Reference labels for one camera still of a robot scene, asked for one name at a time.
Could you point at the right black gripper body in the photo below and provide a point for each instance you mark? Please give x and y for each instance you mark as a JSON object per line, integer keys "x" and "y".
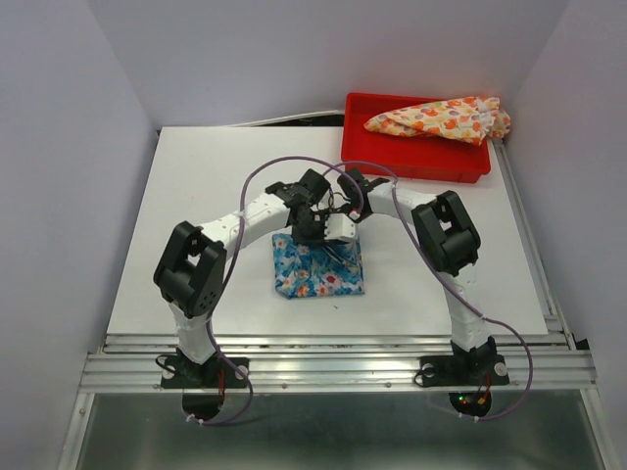
{"x": 362, "y": 214}

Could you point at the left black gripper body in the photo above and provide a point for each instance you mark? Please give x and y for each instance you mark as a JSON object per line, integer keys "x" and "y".
{"x": 312, "y": 229}

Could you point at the blue floral skirt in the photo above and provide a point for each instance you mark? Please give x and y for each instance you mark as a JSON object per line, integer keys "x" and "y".
{"x": 332, "y": 269}

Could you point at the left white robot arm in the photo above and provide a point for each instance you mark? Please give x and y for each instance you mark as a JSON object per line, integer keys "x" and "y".
{"x": 198, "y": 261}

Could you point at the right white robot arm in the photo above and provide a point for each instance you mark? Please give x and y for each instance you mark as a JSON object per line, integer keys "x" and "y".
{"x": 448, "y": 242}

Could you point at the red plastic tray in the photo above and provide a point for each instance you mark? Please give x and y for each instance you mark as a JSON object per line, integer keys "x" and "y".
{"x": 430, "y": 158}

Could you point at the orange floral skirt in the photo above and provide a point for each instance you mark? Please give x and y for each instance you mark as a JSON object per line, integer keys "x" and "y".
{"x": 470, "y": 120}

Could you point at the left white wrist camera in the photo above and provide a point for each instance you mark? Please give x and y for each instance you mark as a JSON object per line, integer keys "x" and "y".
{"x": 338, "y": 227}

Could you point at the white cable strip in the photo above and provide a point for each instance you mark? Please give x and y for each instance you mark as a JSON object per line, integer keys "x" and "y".
{"x": 320, "y": 119}

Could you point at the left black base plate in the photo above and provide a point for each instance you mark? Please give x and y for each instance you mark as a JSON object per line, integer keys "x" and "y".
{"x": 230, "y": 372}

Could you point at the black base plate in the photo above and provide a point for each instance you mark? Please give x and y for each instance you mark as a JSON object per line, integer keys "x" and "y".
{"x": 453, "y": 371}
{"x": 230, "y": 372}

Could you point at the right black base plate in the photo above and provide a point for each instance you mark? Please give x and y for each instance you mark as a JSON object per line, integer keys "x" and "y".
{"x": 453, "y": 371}

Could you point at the aluminium rail frame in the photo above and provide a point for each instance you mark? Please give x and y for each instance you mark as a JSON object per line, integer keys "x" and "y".
{"x": 347, "y": 402}

